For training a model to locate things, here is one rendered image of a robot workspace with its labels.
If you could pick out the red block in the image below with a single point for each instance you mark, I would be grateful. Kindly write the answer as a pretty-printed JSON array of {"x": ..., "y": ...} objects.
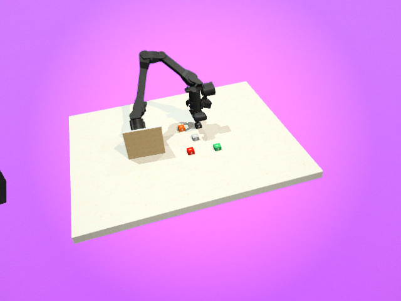
[{"x": 190, "y": 151}]

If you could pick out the green block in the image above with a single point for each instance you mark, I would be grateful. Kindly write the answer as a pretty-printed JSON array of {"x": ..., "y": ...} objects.
[{"x": 217, "y": 147}]

